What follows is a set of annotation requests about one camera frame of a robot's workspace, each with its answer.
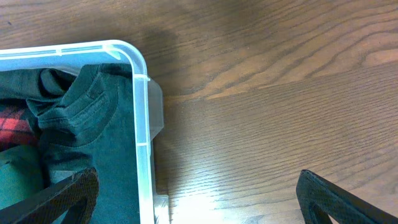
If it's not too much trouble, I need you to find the dark green garment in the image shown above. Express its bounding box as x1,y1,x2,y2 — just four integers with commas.
1,145,44,209

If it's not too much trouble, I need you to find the clear plastic storage bin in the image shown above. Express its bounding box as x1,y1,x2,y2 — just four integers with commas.
1,40,164,223

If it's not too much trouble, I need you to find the dark navy garment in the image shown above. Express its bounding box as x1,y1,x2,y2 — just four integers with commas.
27,63,140,223

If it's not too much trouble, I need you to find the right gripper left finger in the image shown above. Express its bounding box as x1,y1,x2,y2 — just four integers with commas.
1,167,99,223

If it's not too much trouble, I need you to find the red navy plaid shirt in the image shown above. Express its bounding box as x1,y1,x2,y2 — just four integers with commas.
1,104,38,151

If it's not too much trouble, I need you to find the large black garment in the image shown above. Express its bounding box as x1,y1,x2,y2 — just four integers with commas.
1,68,76,102

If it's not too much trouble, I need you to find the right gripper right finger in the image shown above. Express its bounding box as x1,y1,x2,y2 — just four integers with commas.
296,170,397,223

